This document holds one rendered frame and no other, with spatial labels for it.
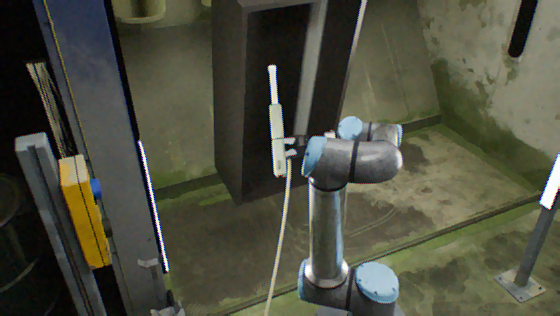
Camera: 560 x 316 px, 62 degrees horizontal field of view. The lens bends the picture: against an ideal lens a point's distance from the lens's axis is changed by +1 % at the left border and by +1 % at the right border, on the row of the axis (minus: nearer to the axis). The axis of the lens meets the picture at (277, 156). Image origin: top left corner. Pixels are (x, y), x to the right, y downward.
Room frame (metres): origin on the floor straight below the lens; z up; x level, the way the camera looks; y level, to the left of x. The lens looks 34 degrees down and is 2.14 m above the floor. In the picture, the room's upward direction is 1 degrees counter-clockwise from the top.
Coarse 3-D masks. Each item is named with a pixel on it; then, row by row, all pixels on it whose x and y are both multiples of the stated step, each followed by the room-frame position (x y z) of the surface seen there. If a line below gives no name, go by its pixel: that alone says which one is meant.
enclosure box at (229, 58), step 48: (240, 0) 1.87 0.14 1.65; (288, 0) 1.90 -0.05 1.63; (336, 0) 2.30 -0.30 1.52; (240, 48) 1.85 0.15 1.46; (288, 48) 2.40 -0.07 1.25; (336, 48) 2.28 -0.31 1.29; (240, 96) 1.89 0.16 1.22; (288, 96) 2.47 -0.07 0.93; (336, 96) 2.25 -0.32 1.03; (240, 144) 1.95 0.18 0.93; (288, 144) 2.57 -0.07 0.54; (240, 192) 2.02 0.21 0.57
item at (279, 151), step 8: (272, 72) 1.87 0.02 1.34; (272, 80) 1.84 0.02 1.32; (272, 88) 1.81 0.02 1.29; (272, 96) 1.79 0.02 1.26; (272, 104) 1.76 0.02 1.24; (272, 112) 1.73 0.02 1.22; (280, 112) 1.73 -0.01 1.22; (272, 120) 1.70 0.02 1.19; (280, 120) 1.70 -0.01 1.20; (272, 128) 1.68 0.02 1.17; (280, 128) 1.67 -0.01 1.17; (272, 136) 1.66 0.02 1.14; (280, 136) 1.65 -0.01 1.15; (280, 144) 1.62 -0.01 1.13; (280, 152) 1.60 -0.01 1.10; (280, 160) 1.57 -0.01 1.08; (280, 168) 1.55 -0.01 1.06
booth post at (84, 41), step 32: (32, 0) 1.28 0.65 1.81; (64, 0) 1.32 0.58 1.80; (96, 0) 1.35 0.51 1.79; (64, 32) 1.31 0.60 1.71; (96, 32) 1.34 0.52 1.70; (64, 64) 1.30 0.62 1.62; (96, 64) 1.33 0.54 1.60; (64, 96) 1.29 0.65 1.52; (96, 96) 1.32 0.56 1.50; (96, 128) 1.31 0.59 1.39; (128, 128) 1.35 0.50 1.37; (96, 160) 1.30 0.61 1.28; (128, 160) 1.34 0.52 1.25; (128, 192) 1.33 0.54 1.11; (128, 224) 1.32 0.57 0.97; (128, 256) 1.31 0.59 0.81; (160, 288) 1.35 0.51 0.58
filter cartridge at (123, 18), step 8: (112, 0) 2.91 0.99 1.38; (120, 0) 2.87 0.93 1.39; (128, 0) 2.86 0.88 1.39; (136, 0) 2.88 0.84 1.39; (144, 0) 2.88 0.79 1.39; (152, 0) 2.91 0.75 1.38; (160, 0) 2.97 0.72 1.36; (120, 8) 2.87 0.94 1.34; (128, 8) 2.86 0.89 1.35; (136, 8) 2.88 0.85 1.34; (144, 8) 2.88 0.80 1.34; (152, 8) 2.90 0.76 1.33; (160, 8) 2.96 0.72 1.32; (120, 16) 2.88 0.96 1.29; (128, 16) 2.86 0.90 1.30; (136, 16) 2.87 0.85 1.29; (144, 16) 2.88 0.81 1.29; (152, 16) 2.90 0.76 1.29; (160, 16) 2.94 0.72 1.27
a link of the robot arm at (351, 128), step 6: (348, 120) 1.56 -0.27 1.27; (354, 120) 1.55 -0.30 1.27; (342, 126) 1.54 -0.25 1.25; (348, 126) 1.54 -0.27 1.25; (354, 126) 1.53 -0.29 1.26; (360, 126) 1.53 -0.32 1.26; (366, 126) 1.53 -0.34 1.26; (342, 132) 1.53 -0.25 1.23; (348, 132) 1.52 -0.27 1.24; (354, 132) 1.51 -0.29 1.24; (360, 132) 1.51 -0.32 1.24; (366, 132) 1.52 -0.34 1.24; (342, 138) 1.55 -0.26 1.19; (348, 138) 1.51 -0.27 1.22; (354, 138) 1.51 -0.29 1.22; (360, 138) 1.52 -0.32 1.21; (366, 138) 1.51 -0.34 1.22
